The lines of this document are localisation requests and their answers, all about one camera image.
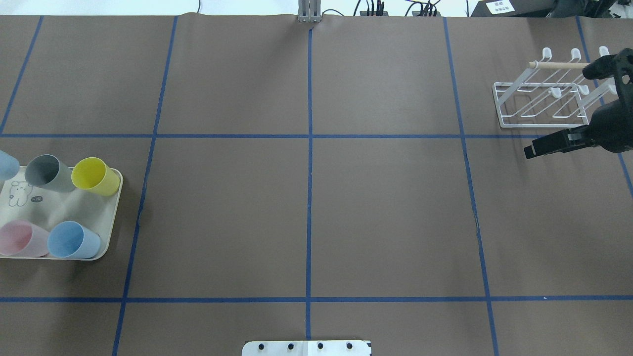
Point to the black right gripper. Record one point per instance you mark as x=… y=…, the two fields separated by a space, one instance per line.
x=613 y=126

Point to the grey plastic cup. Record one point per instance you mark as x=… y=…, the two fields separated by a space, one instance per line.
x=49 y=173

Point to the light blue plastic cup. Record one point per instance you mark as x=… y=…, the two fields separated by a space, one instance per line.
x=9 y=166

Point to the yellow plastic cup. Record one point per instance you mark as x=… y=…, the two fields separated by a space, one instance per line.
x=93 y=175

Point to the blue cup near base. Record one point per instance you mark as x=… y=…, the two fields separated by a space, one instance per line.
x=71 y=240

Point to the pink plastic cup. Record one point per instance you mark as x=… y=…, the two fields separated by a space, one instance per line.
x=21 y=238

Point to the black box with label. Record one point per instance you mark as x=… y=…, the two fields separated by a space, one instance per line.
x=513 y=8

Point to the cream plastic tray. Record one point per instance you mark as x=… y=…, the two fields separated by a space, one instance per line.
x=49 y=208

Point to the white wire cup rack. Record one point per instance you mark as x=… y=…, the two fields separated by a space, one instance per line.
x=550 y=94

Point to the aluminium frame post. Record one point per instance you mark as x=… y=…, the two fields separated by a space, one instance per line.
x=309 y=11

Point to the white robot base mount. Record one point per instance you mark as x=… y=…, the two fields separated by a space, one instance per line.
x=308 y=348

